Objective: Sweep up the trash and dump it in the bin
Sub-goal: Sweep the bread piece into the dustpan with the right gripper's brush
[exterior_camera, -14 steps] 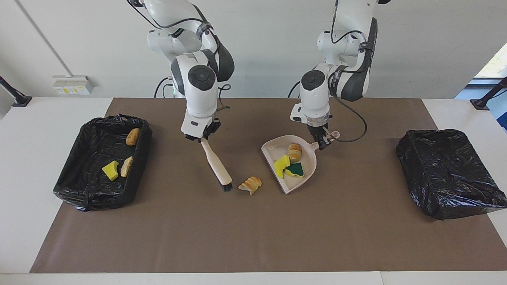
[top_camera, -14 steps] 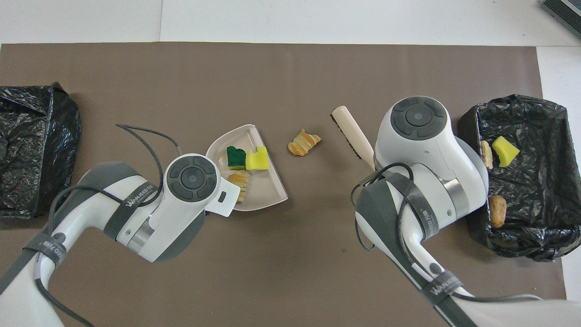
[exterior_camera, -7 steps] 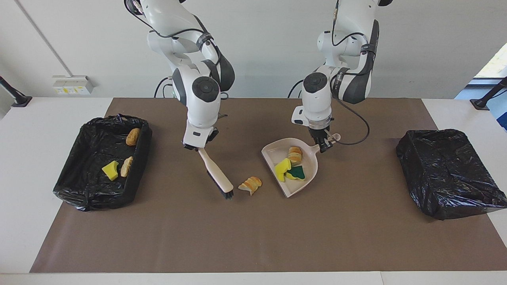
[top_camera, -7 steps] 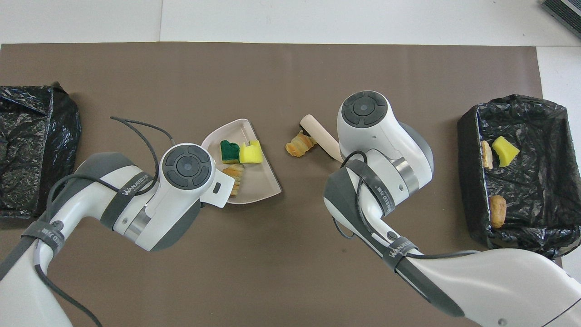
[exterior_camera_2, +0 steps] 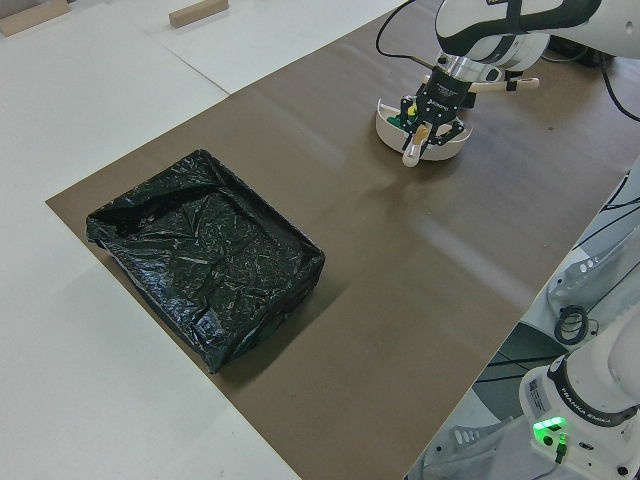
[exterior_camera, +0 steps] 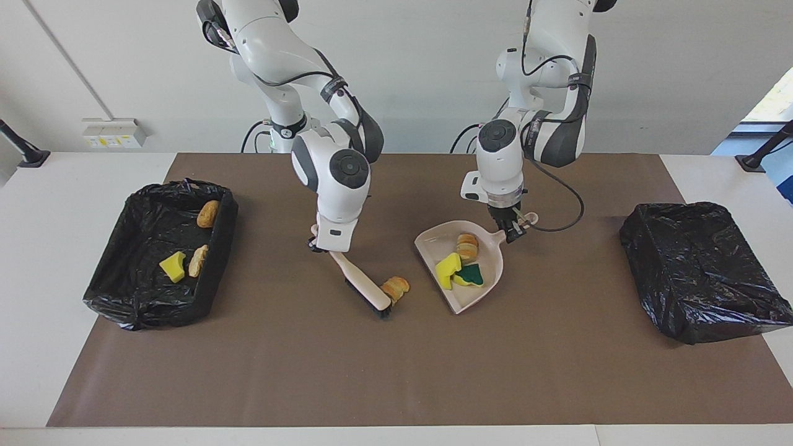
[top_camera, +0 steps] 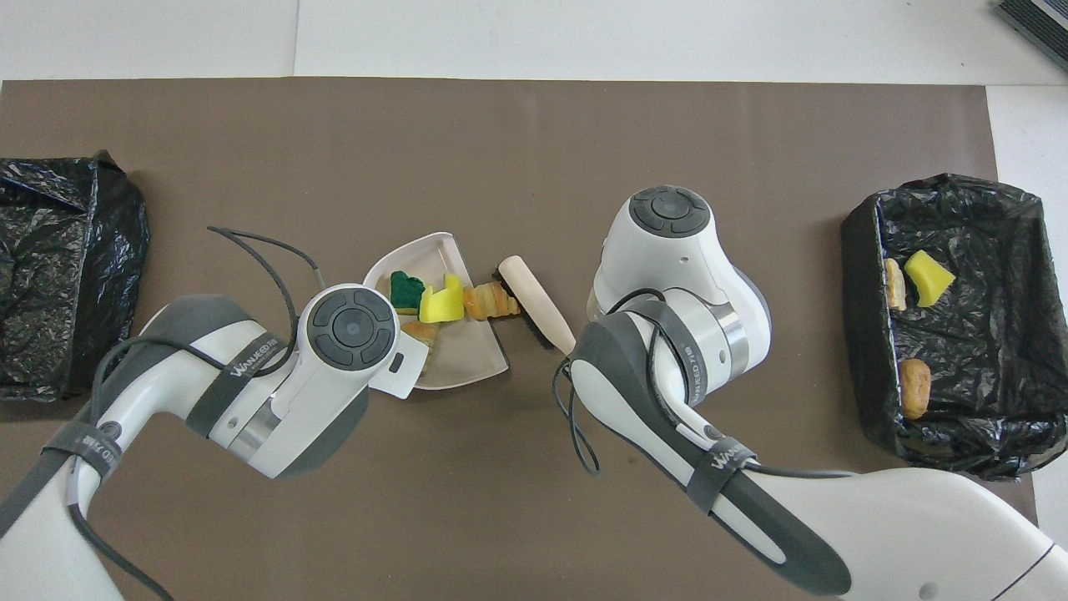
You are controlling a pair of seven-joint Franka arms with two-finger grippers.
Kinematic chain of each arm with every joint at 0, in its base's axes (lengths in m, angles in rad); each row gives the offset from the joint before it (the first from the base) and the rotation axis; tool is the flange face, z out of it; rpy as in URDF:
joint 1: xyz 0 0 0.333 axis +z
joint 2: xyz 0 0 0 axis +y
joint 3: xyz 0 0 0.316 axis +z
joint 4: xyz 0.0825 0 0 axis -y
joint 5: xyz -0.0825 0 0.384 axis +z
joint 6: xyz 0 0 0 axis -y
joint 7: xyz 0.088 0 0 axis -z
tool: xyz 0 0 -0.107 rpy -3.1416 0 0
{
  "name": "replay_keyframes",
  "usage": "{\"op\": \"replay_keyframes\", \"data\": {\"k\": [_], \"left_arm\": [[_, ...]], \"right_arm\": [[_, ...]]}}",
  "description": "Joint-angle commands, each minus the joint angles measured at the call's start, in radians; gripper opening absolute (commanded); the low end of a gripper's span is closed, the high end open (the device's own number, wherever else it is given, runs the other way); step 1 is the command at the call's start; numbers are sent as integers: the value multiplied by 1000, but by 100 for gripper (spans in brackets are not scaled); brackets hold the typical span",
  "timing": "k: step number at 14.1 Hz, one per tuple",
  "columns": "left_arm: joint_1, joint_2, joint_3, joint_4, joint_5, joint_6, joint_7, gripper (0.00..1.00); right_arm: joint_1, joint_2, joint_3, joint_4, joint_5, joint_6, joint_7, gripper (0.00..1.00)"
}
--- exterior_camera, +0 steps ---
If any green and yellow sponge piece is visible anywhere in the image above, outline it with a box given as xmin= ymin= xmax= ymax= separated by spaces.
xmin=159 ymin=251 xmax=187 ymax=284
xmin=455 ymin=263 xmax=485 ymax=287

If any beige brush with black bristles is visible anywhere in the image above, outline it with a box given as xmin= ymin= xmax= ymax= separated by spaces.
xmin=310 ymin=224 xmax=395 ymax=319

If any beige plastic dustpan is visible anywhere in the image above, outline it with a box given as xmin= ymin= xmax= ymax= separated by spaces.
xmin=414 ymin=212 xmax=540 ymax=315

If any tan oval bread roll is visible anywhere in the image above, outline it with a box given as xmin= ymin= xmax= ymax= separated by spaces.
xmin=197 ymin=199 xmax=221 ymax=229

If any bin lined with black bag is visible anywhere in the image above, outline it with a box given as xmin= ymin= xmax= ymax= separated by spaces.
xmin=619 ymin=201 xmax=793 ymax=345
xmin=82 ymin=178 xmax=239 ymax=332

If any brown table mat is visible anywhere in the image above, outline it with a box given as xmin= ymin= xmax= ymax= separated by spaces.
xmin=46 ymin=153 xmax=793 ymax=428

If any black clamp stand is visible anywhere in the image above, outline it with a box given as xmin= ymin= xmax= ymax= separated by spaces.
xmin=0 ymin=119 xmax=50 ymax=168
xmin=735 ymin=121 xmax=793 ymax=173

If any window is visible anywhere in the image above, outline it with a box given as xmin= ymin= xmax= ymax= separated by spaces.
xmin=740 ymin=65 xmax=793 ymax=125

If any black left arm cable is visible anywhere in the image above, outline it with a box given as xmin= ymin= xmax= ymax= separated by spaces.
xmin=519 ymin=0 xmax=586 ymax=234

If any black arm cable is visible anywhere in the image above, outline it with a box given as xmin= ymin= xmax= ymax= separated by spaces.
xmin=198 ymin=12 xmax=349 ymax=89
xmin=519 ymin=0 xmax=586 ymax=234

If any black base cable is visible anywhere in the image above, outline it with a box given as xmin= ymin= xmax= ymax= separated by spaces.
xmin=240 ymin=120 xmax=273 ymax=154
xmin=450 ymin=123 xmax=496 ymax=154

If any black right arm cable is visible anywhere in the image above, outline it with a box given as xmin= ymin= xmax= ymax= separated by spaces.
xmin=198 ymin=12 xmax=349 ymax=89

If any white wall socket box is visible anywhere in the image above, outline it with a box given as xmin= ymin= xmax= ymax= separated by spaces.
xmin=82 ymin=118 xmax=148 ymax=149

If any white wall cable conduit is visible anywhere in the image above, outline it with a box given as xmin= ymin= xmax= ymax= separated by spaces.
xmin=24 ymin=0 xmax=115 ymax=121

